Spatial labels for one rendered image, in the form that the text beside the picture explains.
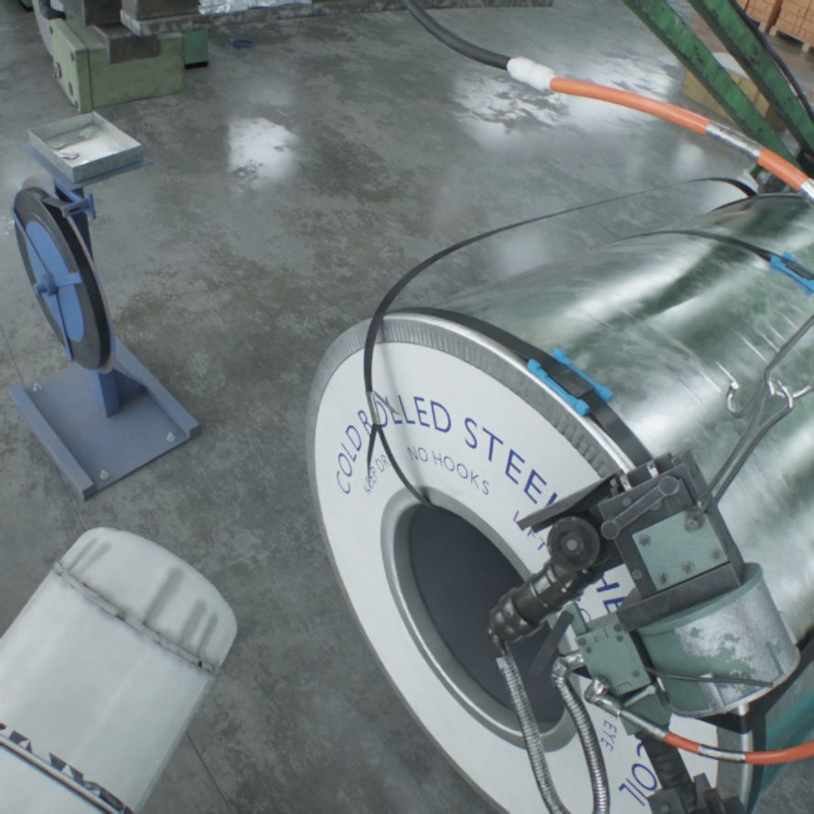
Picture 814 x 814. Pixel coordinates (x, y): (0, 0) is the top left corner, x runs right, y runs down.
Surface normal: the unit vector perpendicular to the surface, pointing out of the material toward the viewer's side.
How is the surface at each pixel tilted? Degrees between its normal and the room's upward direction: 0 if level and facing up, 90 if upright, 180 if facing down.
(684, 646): 68
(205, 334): 0
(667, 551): 58
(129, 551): 2
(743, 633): 32
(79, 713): 26
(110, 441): 0
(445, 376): 90
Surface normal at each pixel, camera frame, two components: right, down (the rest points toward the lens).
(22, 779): 0.39, -0.63
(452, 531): 0.58, 0.29
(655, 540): -0.49, 0.02
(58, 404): 0.13, -0.71
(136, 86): 0.57, 0.65
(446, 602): 0.41, -0.27
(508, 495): -0.80, 0.33
